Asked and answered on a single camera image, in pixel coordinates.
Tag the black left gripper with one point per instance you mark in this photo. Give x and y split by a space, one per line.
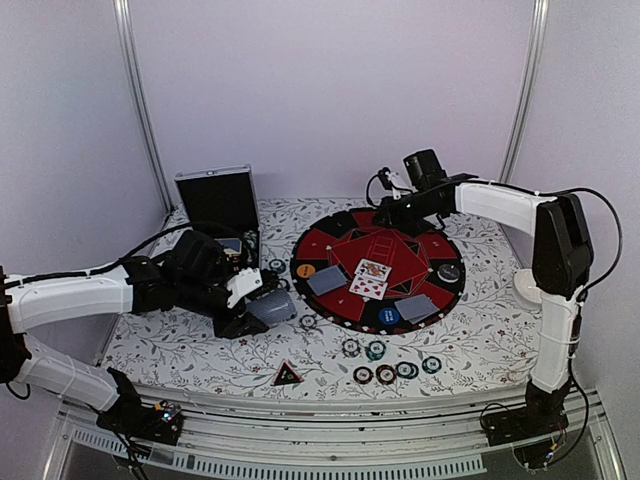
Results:
233 325

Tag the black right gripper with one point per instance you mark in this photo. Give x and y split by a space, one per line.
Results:
390 219

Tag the blue card deck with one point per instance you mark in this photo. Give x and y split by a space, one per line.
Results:
273 308

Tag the blue green 50 chip pile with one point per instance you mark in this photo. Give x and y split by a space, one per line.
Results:
375 350
277 265
407 370

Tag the clear acrylic round disc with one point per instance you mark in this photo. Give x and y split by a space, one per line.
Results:
449 273

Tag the orange big blind button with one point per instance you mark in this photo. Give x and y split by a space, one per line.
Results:
305 271

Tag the single blue backed card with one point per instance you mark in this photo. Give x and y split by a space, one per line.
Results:
326 280
416 308

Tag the face-up court card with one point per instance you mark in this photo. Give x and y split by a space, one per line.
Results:
373 270

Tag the eight of hearts card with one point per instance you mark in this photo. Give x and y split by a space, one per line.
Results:
368 287

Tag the blue small blind button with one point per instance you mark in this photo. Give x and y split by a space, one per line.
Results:
389 316

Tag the red black 100 chip pile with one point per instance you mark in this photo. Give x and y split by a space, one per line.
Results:
385 374
362 375

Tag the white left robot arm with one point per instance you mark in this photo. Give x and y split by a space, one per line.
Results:
31 301

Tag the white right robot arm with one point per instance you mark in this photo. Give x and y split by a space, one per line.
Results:
562 248

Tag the black triangular dealer plate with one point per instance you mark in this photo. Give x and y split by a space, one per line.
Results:
286 376

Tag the boxed playing card deck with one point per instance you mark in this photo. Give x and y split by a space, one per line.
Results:
232 246

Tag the green 20 chip stack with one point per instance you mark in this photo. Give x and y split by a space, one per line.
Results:
251 237

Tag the round red black poker mat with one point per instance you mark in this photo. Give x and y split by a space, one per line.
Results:
346 237

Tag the aluminium poker case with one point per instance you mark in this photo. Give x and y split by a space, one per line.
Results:
225 195

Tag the white ceramic bowl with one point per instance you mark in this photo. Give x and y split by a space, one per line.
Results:
526 292

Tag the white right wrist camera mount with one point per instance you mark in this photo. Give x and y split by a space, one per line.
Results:
392 182

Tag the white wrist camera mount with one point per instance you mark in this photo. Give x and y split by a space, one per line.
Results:
392 182
243 283

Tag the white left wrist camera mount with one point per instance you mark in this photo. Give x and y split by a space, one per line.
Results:
243 283

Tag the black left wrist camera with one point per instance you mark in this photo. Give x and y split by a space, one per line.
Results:
273 281

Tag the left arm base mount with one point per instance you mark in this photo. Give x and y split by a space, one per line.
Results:
160 423

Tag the front aluminium rail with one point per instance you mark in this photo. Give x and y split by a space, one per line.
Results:
411 438

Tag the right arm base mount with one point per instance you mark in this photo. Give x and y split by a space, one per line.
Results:
543 413

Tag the left aluminium frame post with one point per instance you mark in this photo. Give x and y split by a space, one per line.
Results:
125 32

